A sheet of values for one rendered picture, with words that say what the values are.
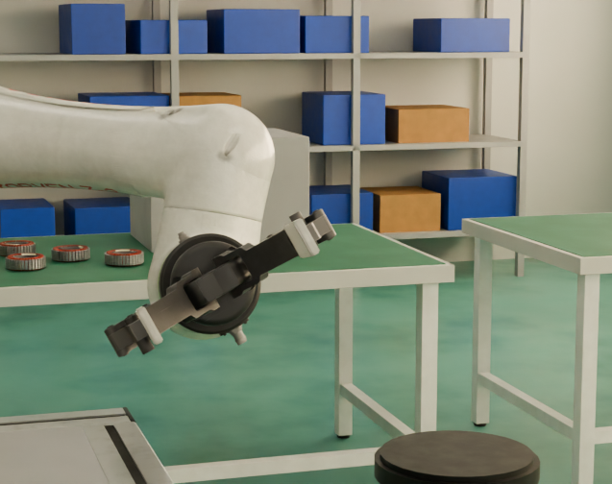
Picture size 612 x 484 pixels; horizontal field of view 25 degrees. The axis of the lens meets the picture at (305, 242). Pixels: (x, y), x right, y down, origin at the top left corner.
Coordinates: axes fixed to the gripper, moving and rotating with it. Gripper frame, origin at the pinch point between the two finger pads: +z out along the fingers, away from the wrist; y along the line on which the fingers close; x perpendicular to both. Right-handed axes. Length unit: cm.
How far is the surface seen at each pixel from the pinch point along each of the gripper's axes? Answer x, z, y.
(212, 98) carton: 71, -634, -85
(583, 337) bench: -76, -301, -106
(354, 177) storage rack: -2, -648, -134
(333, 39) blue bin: 68, -636, -159
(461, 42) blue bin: 34, -648, -224
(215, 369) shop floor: -43, -483, -11
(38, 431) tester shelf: -3.1, -5.4, 18.3
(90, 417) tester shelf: -4.4, -9.2, 14.5
